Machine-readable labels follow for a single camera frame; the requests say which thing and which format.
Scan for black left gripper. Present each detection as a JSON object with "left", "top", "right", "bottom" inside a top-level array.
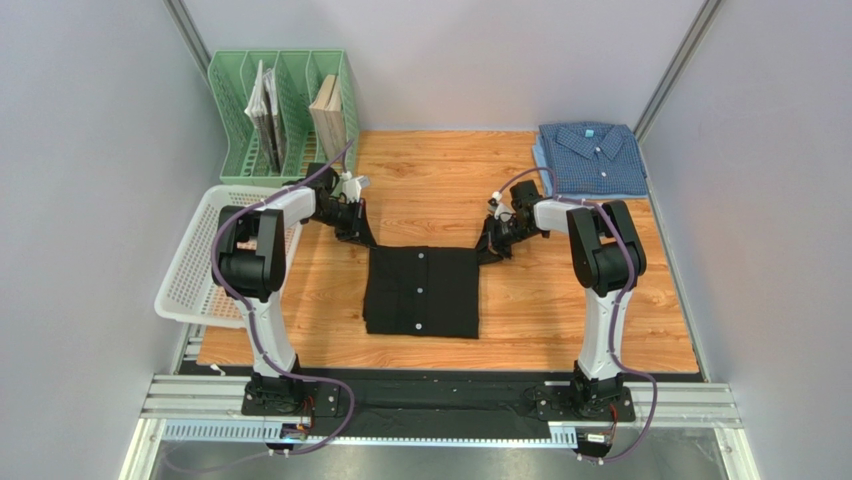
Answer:
[{"left": 309, "top": 197, "right": 377, "bottom": 249}]

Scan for black long sleeve shirt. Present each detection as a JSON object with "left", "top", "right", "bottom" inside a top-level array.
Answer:
[{"left": 362, "top": 246, "right": 479, "bottom": 339}]

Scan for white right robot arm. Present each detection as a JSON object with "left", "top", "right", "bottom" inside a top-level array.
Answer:
[{"left": 476, "top": 181, "right": 647, "bottom": 417}]

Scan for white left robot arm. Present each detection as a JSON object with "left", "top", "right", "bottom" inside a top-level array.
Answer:
[{"left": 211, "top": 163, "right": 376, "bottom": 406}]

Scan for folded light blue shirt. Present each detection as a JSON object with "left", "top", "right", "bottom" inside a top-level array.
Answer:
[{"left": 532, "top": 144, "right": 649, "bottom": 200}]

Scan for tan books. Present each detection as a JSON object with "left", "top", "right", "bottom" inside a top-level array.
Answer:
[{"left": 309, "top": 75, "right": 347, "bottom": 160}]

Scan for folded blue checkered shirt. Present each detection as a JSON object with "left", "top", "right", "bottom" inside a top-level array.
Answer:
[{"left": 537, "top": 121, "right": 648, "bottom": 199}]

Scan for grey magazines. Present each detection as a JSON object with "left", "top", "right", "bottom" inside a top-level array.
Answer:
[{"left": 244, "top": 60, "right": 286, "bottom": 174}]

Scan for green file organizer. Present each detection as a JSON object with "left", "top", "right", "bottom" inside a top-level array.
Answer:
[{"left": 207, "top": 49, "right": 361, "bottom": 187}]

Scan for white plastic basket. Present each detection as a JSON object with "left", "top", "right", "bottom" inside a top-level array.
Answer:
[{"left": 155, "top": 185, "right": 316, "bottom": 328}]

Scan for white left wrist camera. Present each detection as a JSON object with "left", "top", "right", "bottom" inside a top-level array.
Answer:
[{"left": 340, "top": 172, "right": 370, "bottom": 203}]

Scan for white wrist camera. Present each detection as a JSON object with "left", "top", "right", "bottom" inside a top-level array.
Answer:
[
  {"left": 488, "top": 191, "right": 514, "bottom": 222},
  {"left": 340, "top": 172, "right": 370, "bottom": 203}
]

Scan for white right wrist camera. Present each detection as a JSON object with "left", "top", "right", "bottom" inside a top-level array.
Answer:
[{"left": 488, "top": 191, "right": 514, "bottom": 222}]

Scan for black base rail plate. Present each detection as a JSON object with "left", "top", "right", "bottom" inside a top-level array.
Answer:
[{"left": 178, "top": 362, "right": 707, "bottom": 441}]

